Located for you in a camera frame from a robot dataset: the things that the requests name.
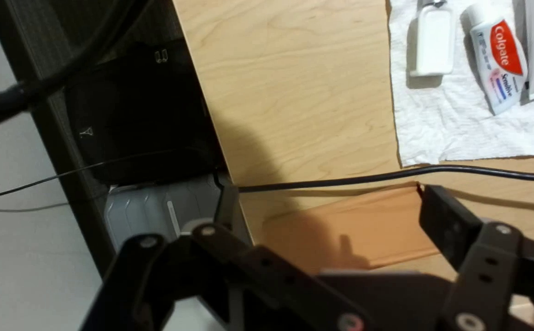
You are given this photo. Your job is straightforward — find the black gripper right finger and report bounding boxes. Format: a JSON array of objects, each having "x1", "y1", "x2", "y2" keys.
[{"x1": 417, "y1": 182, "x2": 534, "y2": 331}]

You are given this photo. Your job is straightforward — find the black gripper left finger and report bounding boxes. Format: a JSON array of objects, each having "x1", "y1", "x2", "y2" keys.
[{"x1": 82, "y1": 174, "x2": 371, "y2": 331}]

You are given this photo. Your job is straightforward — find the small cardboard box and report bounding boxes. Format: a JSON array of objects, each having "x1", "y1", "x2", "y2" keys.
[{"x1": 260, "y1": 182, "x2": 441, "y2": 272}]

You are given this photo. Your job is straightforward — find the grey hard suitcase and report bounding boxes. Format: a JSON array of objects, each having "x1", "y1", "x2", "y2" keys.
[{"x1": 104, "y1": 176, "x2": 227, "y2": 237}]

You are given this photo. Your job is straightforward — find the clear plastic snack bag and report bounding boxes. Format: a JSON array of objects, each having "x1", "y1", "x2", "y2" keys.
[{"x1": 387, "y1": 0, "x2": 534, "y2": 169}]

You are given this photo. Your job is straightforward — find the black bag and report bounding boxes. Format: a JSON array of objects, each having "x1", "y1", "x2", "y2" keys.
[{"x1": 63, "y1": 34, "x2": 227, "y2": 185}]

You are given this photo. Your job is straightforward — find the white red toothpaste tube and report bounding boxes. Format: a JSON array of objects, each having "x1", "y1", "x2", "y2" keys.
[{"x1": 461, "y1": 1, "x2": 531, "y2": 117}]

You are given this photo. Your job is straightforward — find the small white bottle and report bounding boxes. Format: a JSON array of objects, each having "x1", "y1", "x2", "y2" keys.
[{"x1": 410, "y1": 0, "x2": 457, "y2": 79}]

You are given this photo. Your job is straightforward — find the black desk frame leg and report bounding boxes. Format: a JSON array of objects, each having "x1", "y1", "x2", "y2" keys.
[{"x1": 0, "y1": 0, "x2": 122, "y2": 277}]

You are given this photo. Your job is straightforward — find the thin black wire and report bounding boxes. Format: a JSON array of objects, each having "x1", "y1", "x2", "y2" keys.
[{"x1": 0, "y1": 159, "x2": 108, "y2": 213}]

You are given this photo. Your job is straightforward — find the black power cable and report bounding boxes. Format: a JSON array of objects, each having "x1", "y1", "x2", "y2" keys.
[{"x1": 236, "y1": 163, "x2": 534, "y2": 194}]

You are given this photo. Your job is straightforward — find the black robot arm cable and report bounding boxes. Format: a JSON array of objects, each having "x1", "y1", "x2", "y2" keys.
[{"x1": 0, "y1": 0, "x2": 154, "y2": 136}]

